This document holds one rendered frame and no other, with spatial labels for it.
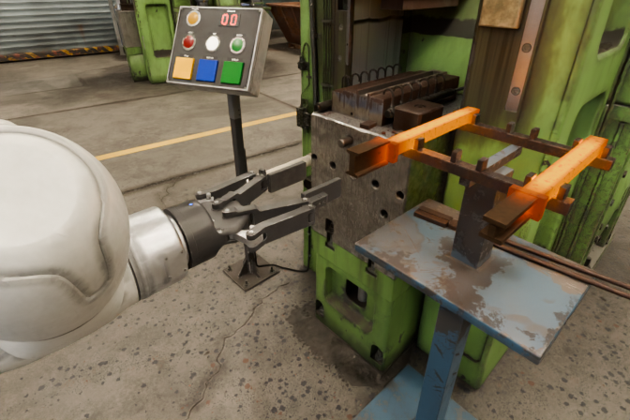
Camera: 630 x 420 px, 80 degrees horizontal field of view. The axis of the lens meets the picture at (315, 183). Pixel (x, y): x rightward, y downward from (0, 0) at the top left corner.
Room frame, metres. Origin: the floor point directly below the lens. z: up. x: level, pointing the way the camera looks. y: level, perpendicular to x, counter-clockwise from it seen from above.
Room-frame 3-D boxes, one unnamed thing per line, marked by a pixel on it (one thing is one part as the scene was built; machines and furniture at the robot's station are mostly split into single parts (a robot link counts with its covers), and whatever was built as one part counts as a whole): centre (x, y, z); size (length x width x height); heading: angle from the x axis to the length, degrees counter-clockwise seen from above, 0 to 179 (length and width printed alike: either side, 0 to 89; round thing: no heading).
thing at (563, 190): (0.55, -0.41, 1.02); 0.23 x 0.06 x 0.02; 132
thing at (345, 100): (1.24, -0.27, 0.96); 0.42 x 0.20 x 0.09; 133
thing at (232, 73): (1.30, 0.28, 1.01); 0.07 x 0.05 x 0.07; 68
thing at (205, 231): (0.38, 0.13, 1.02); 0.09 x 0.08 x 0.07; 132
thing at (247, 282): (1.45, 0.32, 0.05); 0.22 x 0.22 x 0.09; 43
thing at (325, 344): (1.07, -0.09, 0.01); 0.58 x 0.39 x 0.01; 43
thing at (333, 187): (0.46, -0.01, 1.02); 0.07 x 0.01 x 0.03; 132
